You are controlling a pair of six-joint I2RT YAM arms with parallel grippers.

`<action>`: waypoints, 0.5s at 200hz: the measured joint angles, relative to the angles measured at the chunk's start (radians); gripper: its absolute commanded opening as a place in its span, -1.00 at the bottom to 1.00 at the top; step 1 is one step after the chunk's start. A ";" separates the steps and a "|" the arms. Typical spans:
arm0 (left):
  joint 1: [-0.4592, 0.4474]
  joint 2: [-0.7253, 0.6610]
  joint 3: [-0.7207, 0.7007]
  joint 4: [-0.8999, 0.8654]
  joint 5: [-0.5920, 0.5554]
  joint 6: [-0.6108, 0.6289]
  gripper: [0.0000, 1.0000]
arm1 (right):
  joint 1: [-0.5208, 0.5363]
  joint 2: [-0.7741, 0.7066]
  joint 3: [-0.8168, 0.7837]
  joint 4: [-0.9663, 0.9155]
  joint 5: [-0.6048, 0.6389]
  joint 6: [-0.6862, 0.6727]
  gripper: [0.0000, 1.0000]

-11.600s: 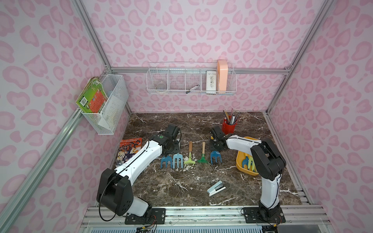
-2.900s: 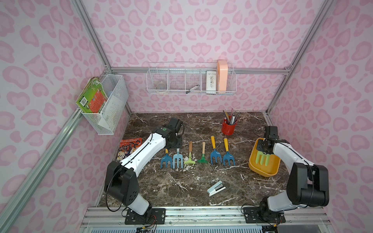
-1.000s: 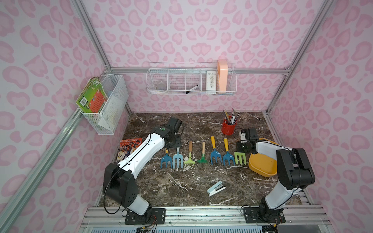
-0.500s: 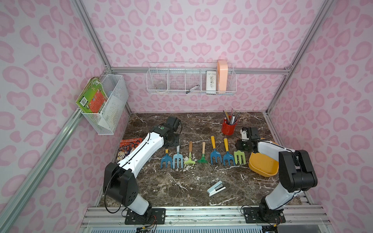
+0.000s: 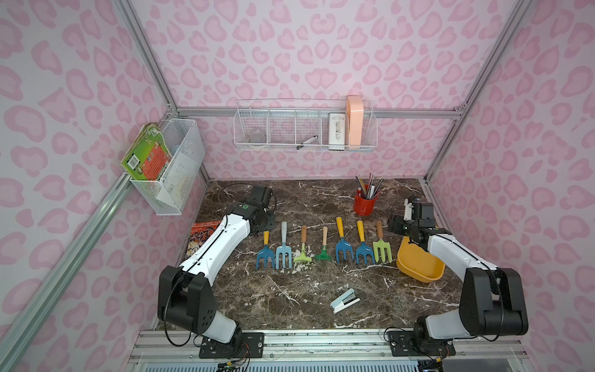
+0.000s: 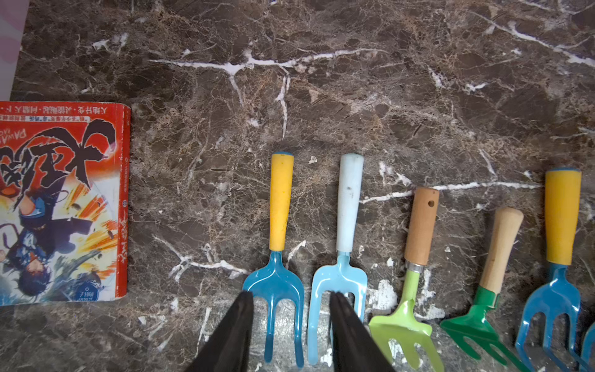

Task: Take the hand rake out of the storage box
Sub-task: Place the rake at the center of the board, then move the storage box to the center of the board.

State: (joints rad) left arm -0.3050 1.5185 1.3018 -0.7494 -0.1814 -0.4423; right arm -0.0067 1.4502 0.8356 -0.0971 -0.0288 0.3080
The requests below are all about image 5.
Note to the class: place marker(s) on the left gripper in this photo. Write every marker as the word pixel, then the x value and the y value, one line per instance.
pixel 269 219

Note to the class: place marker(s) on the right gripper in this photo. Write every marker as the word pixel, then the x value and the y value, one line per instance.
pixel 398 226

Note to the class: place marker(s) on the pencils in cup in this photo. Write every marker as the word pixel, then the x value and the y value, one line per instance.
pixel 370 188

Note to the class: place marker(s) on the white handle lightblue fork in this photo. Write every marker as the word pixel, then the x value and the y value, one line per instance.
pixel 284 254

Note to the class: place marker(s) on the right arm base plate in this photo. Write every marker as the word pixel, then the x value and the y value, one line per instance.
pixel 405 344

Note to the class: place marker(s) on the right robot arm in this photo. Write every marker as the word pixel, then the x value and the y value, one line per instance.
pixel 492 300

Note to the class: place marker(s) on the wood handle lime fork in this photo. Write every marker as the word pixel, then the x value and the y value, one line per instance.
pixel 381 248

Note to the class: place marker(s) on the yellow handle teal fork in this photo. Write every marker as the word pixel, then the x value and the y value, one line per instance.
pixel 265 256

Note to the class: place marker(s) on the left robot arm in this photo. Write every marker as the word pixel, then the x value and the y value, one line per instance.
pixel 185 296

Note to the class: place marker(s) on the red comic book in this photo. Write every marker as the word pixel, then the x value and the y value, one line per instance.
pixel 200 233

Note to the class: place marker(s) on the black white marker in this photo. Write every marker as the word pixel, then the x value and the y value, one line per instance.
pixel 309 141

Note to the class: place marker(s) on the white wire wall shelf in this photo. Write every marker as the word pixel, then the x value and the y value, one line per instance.
pixel 289 122

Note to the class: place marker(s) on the pink box on shelf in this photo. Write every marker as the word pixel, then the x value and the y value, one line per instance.
pixel 355 116

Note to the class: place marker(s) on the white mesh side basket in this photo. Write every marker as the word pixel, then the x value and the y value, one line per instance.
pixel 169 195

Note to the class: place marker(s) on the red pencil cup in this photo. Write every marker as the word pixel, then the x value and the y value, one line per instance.
pixel 364 206

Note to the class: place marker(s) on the yellow handle blue fork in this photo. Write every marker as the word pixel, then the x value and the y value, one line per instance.
pixel 343 247

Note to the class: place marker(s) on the green red book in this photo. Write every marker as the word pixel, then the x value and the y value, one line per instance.
pixel 148 157

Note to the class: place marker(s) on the white blue stapler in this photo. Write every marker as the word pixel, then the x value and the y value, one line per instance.
pixel 344 301

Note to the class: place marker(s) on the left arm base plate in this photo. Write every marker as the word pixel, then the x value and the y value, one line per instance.
pixel 250 343

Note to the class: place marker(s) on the yellow storage box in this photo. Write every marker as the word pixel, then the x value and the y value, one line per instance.
pixel 415 262

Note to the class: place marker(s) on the white patterned card box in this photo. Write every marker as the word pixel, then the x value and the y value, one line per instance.
pixel 336 131

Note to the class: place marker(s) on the grey round object on shelf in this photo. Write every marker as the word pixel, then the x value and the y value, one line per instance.
pixel 257 136

